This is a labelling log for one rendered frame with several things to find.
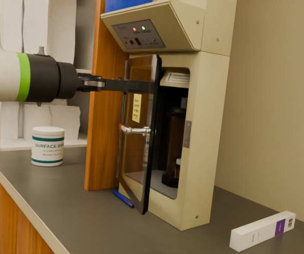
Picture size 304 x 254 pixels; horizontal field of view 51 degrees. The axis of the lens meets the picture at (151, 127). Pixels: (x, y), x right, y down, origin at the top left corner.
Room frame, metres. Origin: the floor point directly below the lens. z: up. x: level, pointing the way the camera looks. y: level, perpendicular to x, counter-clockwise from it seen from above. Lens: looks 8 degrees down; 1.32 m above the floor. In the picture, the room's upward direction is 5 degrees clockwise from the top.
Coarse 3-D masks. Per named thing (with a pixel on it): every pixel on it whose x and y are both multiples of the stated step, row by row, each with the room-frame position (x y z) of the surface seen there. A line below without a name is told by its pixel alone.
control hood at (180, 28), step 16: (112, 16) 0.93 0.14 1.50; (128, 16) 0.88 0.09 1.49; (144, 16) 0.83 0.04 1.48; (160, 16) 0.79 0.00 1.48; (176, 16) 0.75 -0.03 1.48; (192, 16) 0.78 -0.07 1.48; (112, 32) 1.00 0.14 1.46; (160, 32) 0.83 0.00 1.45; (176, 32) 0.79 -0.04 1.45; (192, 32) 0.78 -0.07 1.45; (160, 48) 0.88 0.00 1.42; (176, 48) 0.83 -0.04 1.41; (192, 48) 0.79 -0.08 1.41
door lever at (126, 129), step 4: (120, 124) 0.84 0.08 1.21; (124, 124) 0.82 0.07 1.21; (120, 128) 0.83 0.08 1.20; (124, 128) 0.78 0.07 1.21; (128, 128) 0.78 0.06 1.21; (144, 128) 0.79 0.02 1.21; (124, 132) 0.78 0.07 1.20; (128, 132) 0.77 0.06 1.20; (132, 132) 0.78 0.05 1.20; (136, 132) 0.78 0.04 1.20; (140, 132) 0.79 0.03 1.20; (144, 132) 0.79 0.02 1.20; (144, 136) 0.79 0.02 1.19
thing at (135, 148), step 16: (128, 64) 1.02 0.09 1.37; (144, 64) 0.85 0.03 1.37; (144, 80) 0.84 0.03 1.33; (128, 96) 0.99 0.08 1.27; (144, 96) 0.82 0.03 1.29; (128, 112) 0.97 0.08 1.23; (144, 112) 0.81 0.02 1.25; (128, 144) 0.94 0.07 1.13; (144, 144) 0.79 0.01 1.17; (128, 160) 0.93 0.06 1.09; (144, 160) 0.78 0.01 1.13; (128, 176) 0.91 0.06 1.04; (144, 176) 0.76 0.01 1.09; (128, 192) 0.90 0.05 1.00; (144, 192) 0.75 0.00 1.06; (144, 208) 0.75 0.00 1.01
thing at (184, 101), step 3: (183, 99) 0.96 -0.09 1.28; (186, 99) 0.96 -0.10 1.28; (183, 102) 0.96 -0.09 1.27; (186, 102) 0.96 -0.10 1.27; (183, 105) 0.96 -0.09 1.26; (186, 105) 0.96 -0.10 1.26; (171, 108) 0.97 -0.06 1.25; (174, 108) 0.95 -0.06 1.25; (177, 108) 0.95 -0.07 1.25; (180, 108) 0.94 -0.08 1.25; (183, 108) 0.94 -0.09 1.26; (186, 108) 0.95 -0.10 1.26; (171, 111) 0.95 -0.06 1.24; (174, 111) 0.94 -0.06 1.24; (177, 111) 0.94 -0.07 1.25; (180, 111) 0.93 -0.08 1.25; (183, 111) 0.93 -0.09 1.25; (186, 111) 0.93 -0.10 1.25
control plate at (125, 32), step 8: (120, 24) 0.93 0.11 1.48; (128, 24) 0.90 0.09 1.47; (136, 24) 0.88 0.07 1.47; (144, 24) 0.85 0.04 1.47; (152, 24) 0.83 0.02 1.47; (120, 32) 0.96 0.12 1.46; (128, 32) 0.93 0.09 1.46; (136, 32) 0.91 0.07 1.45; (144, 32) 0.88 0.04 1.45; (152, 32) 0.85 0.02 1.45; (128, 40) 0.97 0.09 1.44; (144, 40) 0.91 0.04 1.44; (160, 40) 0.85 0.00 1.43; (128, 48) 1.00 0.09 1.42; (136, 48) 0.97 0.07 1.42; (144, 48) 0.94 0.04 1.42
